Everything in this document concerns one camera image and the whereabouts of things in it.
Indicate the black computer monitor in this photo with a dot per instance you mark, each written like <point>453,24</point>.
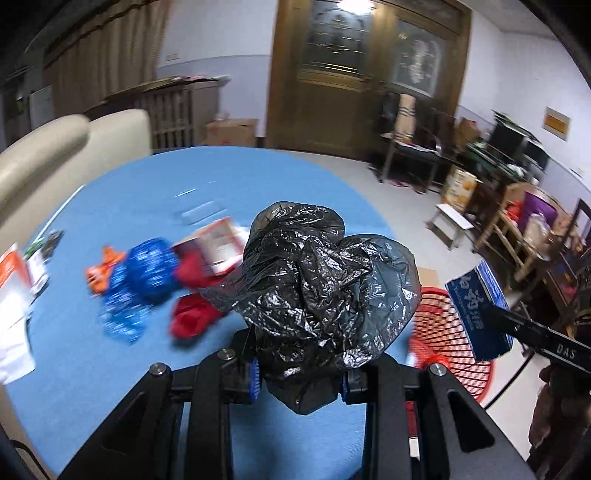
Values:
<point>505,138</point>

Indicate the cream sofa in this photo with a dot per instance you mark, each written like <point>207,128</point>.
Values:
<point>55,161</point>

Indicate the purple cushion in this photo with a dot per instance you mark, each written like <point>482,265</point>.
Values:
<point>538,207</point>

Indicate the beige curtain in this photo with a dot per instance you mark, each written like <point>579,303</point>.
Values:
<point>106,46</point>

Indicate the dark wooden chair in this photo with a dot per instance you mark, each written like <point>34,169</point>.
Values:
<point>572,258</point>

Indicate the small dark leaflet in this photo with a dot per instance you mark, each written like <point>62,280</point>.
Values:
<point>46,244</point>

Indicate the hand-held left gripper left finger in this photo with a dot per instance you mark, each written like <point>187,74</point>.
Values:
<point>254,383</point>

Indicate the slatted wooden crib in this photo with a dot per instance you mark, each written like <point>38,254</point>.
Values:
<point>175,115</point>

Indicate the black plastic bag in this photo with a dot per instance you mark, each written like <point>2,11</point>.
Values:
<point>314,300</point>

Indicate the blue paper carton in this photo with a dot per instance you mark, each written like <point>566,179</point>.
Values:
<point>475,314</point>

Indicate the orange wall plaque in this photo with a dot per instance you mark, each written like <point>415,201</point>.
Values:
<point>556,123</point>

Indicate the flat cardboard sheet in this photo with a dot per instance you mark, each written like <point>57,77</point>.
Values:
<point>431,279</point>

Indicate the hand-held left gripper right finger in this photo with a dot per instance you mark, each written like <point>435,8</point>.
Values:
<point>353,390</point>

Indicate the red crumpled wrapper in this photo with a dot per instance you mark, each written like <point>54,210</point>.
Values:
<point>191,314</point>

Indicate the small white stool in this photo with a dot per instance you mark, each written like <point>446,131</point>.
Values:
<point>455,220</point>

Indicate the small brown cardboard box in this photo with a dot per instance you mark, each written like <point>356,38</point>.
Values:
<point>466,134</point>

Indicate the red printed paper carton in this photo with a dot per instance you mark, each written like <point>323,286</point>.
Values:
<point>217,242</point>

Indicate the black armchair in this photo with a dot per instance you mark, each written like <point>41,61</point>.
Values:
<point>418,147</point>

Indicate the yellow printed carton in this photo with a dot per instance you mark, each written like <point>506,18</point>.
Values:
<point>461,189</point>

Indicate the wooden double door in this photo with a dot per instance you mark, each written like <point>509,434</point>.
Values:
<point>332,92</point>

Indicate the wicker chair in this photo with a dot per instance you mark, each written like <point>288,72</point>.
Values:
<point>503,230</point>

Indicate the orange and white packet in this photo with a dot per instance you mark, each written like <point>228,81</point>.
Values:
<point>11,267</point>

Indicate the large clear plastic bag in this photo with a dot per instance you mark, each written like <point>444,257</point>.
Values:
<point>538,228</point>

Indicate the person's right forearm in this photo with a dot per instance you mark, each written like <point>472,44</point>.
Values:
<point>558,415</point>

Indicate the white paper sheets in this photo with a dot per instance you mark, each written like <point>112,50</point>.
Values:
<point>11,332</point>

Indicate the striped scarf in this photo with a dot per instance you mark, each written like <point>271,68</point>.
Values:
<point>406,115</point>

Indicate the red plastic basket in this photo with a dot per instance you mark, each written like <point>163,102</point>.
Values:
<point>443,341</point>

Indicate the blue plastic wrapper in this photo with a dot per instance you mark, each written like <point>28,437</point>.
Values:
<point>147,270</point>

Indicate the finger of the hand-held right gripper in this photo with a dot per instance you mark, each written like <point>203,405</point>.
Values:
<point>519,325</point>

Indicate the pair of slippers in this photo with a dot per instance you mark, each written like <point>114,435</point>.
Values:
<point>400,183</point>

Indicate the blue tablecloth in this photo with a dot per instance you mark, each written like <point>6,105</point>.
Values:
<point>138,184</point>

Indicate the orange snack packet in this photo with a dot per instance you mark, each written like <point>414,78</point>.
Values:
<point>104,274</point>

